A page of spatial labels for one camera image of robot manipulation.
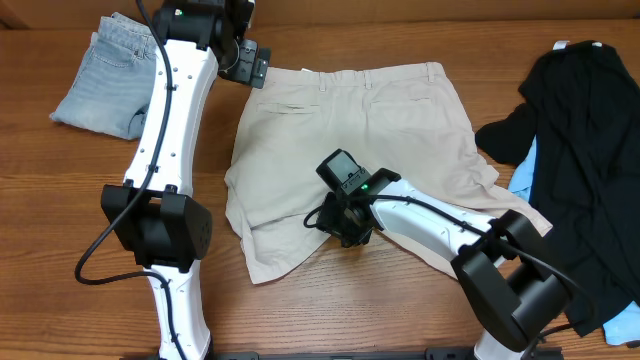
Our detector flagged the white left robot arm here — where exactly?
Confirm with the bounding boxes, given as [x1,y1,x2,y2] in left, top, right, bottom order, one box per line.
[101,0,270,359]

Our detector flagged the light blue garment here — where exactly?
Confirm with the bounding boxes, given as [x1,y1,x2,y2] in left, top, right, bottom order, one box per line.
[508,138,639,348]

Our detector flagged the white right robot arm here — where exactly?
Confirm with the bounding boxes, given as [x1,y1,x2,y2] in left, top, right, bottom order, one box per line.
[304,149,577,360]

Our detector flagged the folded light blue jeans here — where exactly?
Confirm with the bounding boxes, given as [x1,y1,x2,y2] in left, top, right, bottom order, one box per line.
[50,13,156,140]

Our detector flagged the black shirt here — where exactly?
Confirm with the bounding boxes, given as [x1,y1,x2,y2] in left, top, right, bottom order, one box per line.
[475,41,639,336]

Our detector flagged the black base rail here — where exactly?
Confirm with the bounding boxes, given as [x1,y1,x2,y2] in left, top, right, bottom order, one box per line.
[204,347,476,360]

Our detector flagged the beige khaki shorts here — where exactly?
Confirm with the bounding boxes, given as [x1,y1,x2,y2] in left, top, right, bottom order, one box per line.
[225,62,551,284]

